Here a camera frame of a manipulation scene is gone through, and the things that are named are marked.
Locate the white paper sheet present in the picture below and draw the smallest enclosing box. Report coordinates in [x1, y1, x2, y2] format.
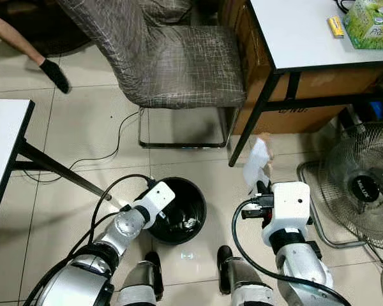
[242, 135, 276, 196]

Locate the black round rubbish bin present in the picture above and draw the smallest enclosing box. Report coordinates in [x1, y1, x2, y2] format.
[143, 177, 207, 247]

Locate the robot left leg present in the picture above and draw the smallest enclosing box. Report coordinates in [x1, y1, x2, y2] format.
[117, 251, 165, 306]

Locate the robot leg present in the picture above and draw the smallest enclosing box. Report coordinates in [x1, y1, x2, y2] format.
[117, 251, 165, 306]
[216, 245, 276, 306]

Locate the robot right leg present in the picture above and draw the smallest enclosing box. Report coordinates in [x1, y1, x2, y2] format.
[216, 245, 276, 306]

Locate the metal floor fan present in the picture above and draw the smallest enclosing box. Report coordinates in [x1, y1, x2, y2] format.
[296, 120, 383, 253]

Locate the black table leg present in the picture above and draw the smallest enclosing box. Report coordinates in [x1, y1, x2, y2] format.
[13, 139, 114, 201]

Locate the brown cardboard box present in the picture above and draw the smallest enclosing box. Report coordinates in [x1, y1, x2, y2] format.
[218, 0, 383, 135]

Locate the grey patterned chair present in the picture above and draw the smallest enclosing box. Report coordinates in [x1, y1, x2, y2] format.
[56, 0, 247, 149]

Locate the small yellow pack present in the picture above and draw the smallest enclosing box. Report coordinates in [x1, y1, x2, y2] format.
[326, 15, 346, 40]

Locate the person leg black sock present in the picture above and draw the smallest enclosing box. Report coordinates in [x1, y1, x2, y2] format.
[0, 11, 71, 95]

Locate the green tissue box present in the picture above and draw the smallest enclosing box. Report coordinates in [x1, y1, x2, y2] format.
[342, 0, 383, 51]

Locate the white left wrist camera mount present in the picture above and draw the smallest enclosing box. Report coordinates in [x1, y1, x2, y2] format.
[131, 181, 177, 229]

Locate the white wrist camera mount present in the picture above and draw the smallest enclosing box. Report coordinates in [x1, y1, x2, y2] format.
[262, 182, 312, 249]
[131, 181, 177, 229]

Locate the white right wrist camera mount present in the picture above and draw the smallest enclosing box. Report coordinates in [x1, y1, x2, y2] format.
[262, 182, 312, 249]

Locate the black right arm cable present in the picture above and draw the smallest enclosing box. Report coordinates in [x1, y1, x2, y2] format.
[231, 198, 353, 306]

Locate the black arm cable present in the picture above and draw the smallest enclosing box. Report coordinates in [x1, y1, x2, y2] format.
[24, 173, 158, 305]
[231, 198, 353, 306]

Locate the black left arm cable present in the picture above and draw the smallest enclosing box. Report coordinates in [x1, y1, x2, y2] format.
[24, 173, 158, 305]

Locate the black floor cable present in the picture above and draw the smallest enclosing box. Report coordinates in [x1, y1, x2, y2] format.
[22, 108, 142, 187]

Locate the white desk black frame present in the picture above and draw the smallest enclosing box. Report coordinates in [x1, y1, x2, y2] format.
[228, 0, 383, 168]

